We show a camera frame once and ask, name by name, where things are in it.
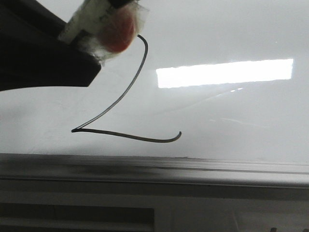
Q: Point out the grey wall vent panel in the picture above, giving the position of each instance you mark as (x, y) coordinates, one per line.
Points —
(157, 214)

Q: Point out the white whiteboard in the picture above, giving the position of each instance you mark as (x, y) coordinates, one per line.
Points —
(231, 76)

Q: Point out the white black whiteboard marker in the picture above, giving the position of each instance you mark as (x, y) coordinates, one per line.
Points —
(104, 28)

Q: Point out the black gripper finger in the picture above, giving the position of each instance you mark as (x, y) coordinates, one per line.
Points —
(32, 56)

